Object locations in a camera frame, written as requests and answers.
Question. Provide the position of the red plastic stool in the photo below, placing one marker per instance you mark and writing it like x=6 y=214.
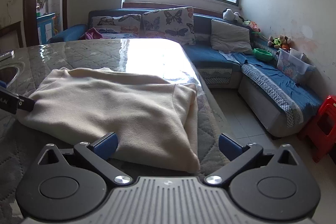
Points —
x=328 y=108

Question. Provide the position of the cream fleece sweater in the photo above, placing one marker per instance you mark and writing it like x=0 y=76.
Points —
x=105 y=103

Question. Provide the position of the wooden chair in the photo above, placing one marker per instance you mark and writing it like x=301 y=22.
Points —
x=19 y=35

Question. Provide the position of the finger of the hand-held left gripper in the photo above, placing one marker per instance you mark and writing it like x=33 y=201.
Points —
x=26 y=104
x=2 y=83

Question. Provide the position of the clear plastic storage box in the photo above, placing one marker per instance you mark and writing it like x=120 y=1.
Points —
x=291 y=66

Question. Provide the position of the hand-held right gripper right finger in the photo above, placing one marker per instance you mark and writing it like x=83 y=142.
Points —
x=229 y=147

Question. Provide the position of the green bowl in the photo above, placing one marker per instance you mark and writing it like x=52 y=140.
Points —
x=262 y=54

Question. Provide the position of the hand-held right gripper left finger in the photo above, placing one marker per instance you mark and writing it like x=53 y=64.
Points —
x=106 y=147

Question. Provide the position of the brown green plush toy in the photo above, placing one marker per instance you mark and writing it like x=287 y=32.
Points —
x=279 y=42

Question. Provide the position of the orange green plush toy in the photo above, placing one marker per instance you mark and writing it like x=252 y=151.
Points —
x=250 y=24

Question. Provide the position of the blue corner sofa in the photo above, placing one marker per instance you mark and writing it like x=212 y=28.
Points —
x=210 y=58

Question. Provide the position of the white plush toy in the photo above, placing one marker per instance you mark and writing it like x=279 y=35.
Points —
x=228 y=14

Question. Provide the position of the white remote control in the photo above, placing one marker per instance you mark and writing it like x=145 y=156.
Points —
x=6 y=56

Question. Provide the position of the grey cushion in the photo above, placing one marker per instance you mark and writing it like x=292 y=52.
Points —
x=229 y=37

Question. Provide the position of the blue patterned sofa cover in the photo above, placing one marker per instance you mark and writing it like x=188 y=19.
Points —
x=275 y=87

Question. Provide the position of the blue cabinet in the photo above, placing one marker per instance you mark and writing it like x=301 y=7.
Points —
x=44 y=27

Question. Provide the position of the pink garment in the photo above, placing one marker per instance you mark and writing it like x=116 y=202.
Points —
x=92 y=34

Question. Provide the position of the grey star quilted table cover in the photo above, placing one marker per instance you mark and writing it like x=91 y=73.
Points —
x=78 y=56

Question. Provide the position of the large butterfly print pillow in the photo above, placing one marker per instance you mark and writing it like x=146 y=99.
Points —
x=170 y=24

